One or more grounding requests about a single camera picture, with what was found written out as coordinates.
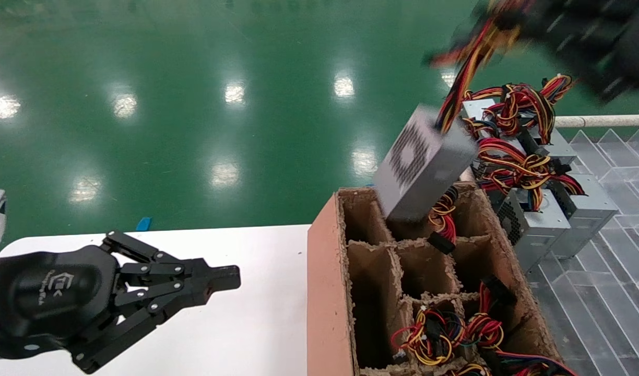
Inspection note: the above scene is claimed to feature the long white rack pipe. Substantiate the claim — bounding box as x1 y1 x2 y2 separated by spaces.
554 114 639 130

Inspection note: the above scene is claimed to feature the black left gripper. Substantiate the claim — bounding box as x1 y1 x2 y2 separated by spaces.
0 231 242 374

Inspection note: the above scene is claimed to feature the clear ridged plastic sheet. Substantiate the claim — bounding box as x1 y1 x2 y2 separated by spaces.
526 128 639 376

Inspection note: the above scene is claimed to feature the brown cardboard divider box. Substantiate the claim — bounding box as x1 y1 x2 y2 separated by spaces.
307 185 565 376

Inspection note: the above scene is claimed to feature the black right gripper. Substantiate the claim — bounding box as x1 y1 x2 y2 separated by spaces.
523 0 639 103

